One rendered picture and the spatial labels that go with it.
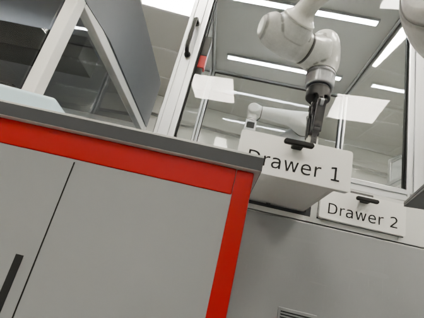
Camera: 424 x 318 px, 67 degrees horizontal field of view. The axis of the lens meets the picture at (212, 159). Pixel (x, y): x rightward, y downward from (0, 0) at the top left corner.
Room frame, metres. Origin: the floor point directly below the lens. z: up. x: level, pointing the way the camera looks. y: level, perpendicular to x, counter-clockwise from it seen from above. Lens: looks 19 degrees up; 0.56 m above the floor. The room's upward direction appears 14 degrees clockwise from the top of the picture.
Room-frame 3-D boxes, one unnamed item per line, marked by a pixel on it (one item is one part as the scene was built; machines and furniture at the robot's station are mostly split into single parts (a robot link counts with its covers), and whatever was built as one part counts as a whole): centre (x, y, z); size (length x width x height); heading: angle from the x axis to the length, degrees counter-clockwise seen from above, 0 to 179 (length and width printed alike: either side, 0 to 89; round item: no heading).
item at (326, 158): (0.76, -0.20, 0.87); 0.29 x 0.02 x 0.11; 86
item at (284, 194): (0.97, -0.22, 0.86); 0.40 x 0.26 x 0.06; 176
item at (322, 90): (0.85, -0.27, 1.12); 0.08 x 0.07 x 0.09; 176
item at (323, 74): (0.85, -0.27, 1.19); 0.09 x 0.09 x 0.06
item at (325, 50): (0.85, -0.26, 1.30); 0.13 x 0.11 x 0.16; 109
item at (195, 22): (1.10, 0.20, 1.45); 0.05 x 0.03 x 0.19; 176
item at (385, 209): (1.06, -0.54, 0.87); 0.29 x 0.02 x 0.11; 86
